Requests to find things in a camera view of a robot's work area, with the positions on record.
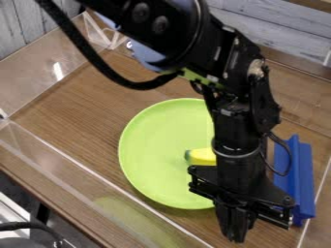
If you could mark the blue plastic block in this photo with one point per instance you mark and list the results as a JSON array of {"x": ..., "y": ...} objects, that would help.
[{"x": 297, "y": 182}]

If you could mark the clear acrylic tray wall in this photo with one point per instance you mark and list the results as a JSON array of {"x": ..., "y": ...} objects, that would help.
[{"x": 94, "y": 205}]

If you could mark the clear acrylic corner bracket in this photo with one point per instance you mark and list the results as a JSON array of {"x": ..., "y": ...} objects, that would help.
[{"x": 102, "y": 36}]

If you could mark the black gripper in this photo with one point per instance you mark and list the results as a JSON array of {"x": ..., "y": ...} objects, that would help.
[{"x": 243, "y": 194}]

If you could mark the yellow toy banana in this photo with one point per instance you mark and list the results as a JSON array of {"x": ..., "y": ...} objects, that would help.
[{"x": 200, "y": 157}]

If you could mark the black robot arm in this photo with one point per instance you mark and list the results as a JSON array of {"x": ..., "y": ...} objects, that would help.
[{"x": 181, "y": 42}]

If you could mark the green round plate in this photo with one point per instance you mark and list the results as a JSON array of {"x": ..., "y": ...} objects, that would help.
[{"x": 158, "y": 135}]

